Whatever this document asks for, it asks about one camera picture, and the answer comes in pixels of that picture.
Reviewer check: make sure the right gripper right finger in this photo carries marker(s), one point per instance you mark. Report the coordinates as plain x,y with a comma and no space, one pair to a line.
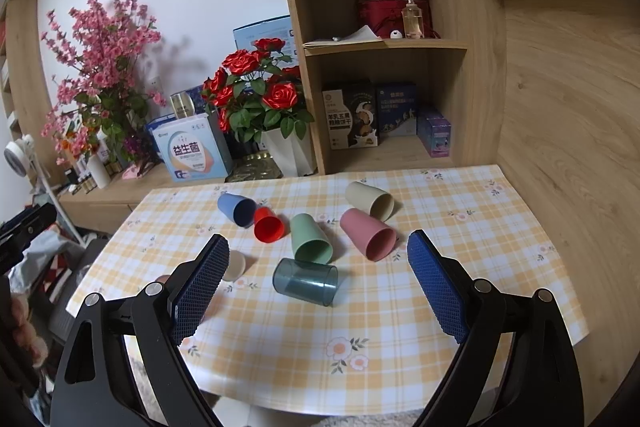
540,385

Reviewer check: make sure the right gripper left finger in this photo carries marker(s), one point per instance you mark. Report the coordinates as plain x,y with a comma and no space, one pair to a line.
95,383

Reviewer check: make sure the translucent brown plastic cup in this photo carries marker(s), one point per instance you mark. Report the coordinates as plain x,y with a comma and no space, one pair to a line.
162,279

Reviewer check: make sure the white plastic cup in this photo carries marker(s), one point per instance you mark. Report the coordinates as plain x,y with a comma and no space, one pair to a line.
236,267

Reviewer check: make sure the blue plastic cup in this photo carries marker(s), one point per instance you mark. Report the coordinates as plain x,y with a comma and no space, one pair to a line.
238,209

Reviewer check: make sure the red plastic cup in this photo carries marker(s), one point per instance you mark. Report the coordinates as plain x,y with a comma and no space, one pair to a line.
268,227

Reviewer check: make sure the translucent teal plastic cup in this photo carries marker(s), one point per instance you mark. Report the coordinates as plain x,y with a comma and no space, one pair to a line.
307,281

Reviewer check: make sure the green plastic cup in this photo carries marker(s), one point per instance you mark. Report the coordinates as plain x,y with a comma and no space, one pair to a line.
309,242

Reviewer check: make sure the pink plastic cup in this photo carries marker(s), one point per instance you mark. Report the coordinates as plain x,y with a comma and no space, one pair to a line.
372,237

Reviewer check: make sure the beige plastic cup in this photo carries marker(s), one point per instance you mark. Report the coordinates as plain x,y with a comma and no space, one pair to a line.
372,200

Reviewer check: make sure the wooden low cabinet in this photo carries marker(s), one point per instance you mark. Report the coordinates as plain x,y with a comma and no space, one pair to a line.
106,209

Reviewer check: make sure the white slim vase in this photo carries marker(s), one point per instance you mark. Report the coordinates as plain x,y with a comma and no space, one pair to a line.
98,171

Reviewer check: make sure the yellow plaid floral tablecloth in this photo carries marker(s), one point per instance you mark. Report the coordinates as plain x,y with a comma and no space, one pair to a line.
378,349

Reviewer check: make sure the pink cherry blossom branches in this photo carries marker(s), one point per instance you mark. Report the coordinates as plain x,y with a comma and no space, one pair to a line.
102,94

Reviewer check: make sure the blue white box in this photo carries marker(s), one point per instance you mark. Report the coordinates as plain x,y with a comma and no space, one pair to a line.
157,122

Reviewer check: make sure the white probiotic box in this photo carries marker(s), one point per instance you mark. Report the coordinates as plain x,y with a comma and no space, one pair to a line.
194,148

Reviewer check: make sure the green gold round tin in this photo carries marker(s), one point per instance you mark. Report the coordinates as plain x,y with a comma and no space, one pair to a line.
257,166

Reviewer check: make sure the white faceted vase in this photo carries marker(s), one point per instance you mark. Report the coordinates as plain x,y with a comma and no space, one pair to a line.
293,156

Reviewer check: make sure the silver blue box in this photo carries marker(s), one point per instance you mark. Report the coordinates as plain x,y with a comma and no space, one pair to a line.
182,104

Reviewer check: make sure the red rose bouquet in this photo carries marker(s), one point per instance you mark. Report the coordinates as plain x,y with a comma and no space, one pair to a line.
256,90

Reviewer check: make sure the white black cookie box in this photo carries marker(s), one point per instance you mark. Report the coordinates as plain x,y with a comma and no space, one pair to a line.
351,117

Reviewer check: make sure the purple small box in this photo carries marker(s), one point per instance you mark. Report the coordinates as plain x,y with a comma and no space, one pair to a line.
434,131

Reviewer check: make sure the dark blue box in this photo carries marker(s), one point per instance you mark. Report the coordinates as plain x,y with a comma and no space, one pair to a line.
396,109

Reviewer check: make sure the wooden shelf unit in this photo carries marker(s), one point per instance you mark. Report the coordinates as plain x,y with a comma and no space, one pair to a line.
461,72

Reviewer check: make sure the clear perfume bottle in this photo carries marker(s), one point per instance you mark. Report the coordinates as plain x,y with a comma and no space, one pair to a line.
412,18

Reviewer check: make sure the red basket with handle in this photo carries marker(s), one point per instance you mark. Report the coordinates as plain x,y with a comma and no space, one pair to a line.
384,16

